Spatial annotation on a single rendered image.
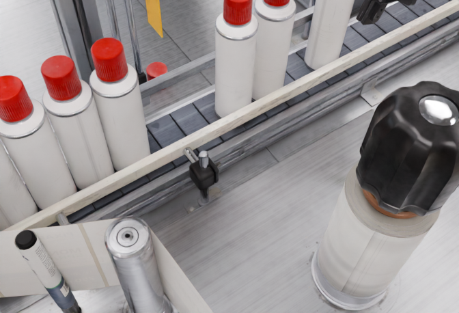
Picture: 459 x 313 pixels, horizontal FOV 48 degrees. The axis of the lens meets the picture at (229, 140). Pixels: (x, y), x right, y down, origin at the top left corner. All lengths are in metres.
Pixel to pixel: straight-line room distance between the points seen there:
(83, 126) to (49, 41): 0.40
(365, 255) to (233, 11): 0.30
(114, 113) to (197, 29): 0.39
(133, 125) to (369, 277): 0.30
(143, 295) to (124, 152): 0.20
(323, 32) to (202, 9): 0.30
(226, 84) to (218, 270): 0.23
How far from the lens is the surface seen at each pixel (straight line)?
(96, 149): 0.62
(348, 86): 0.82
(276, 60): 0.70
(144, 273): 0.47
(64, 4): 0.66
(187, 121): 0.74
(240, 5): 0.60
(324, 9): 0.74
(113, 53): 0.54
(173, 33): 0.94
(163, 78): 0.68
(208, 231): 0.65
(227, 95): 0.69
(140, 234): 0.44
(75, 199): 0.65
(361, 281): 0.56
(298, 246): 0.65
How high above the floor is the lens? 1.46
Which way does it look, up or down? 54 degrees down
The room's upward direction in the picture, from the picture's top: 3 degrees clockwise
